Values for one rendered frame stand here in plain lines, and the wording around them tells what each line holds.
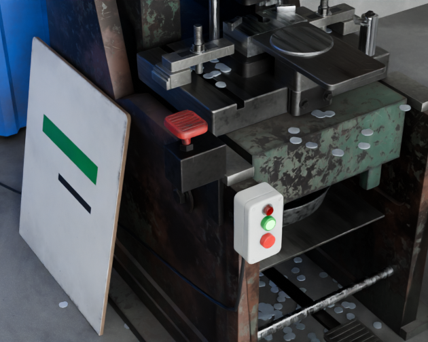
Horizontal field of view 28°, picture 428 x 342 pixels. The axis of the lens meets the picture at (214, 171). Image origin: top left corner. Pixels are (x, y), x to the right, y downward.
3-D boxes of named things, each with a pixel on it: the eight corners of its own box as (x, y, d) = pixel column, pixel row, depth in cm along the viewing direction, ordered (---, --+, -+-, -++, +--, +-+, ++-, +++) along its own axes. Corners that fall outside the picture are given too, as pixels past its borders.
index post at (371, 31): (376, 54, 179) (380, 11, 174) (365, 58, 178) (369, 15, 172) (367, 49, 181) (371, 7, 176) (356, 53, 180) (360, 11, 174)
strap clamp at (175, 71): (238, 68, 175) (238, 22, 169) (166, 90, 167) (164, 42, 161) (221, 57, 179) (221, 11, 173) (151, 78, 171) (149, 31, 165)
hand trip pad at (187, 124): (211, 161, 150) (210, 123, 145) (182, 172, 147) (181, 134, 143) (190, 143, 155) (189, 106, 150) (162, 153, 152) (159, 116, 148)
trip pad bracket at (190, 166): (227, 226, 161) (227, 138, 150) (183, 244, 157) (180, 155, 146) (210, 210, 165) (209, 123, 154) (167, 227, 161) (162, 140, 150)
